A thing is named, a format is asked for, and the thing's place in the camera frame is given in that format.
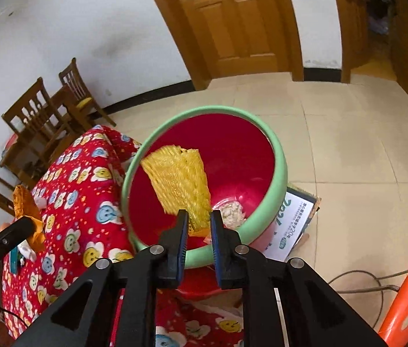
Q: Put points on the tall-backed wooden chair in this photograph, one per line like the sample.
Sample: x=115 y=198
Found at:
x=30 y=112

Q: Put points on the wooden chair with yellow cushion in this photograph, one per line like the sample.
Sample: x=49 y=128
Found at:
x=77 y=83

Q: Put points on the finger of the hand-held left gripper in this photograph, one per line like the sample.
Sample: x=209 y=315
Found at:
x=5 y=240

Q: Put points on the red smiley flower tablecloth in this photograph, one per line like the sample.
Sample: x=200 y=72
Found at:
x=81 y=202

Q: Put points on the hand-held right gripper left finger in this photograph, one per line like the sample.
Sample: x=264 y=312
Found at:
x=181 y=245

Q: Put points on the large yellow foam net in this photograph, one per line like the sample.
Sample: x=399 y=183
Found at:
x=175 y=180

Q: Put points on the red bucket with green rim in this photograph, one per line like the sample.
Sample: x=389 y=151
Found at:
x=233 y=151

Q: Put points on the open wooden door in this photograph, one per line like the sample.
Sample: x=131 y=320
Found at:
x=404 y=50

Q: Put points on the closed wooden door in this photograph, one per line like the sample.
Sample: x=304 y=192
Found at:
x=233 y=25

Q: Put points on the orange plastic bag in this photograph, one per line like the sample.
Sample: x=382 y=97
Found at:
x=26 y=202

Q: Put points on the yellow seat cushion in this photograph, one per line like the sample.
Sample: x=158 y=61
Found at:
x=84 y=102

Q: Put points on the wooden chairs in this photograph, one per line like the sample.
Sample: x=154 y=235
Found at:
x=63 y=95

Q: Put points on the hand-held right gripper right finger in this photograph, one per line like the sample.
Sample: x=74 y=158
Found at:
x=215 y=245

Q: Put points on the small white paper ball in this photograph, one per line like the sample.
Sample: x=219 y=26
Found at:
x=233 y=214

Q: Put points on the cardboard box with white label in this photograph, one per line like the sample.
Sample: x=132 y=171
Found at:
x=294 y=220

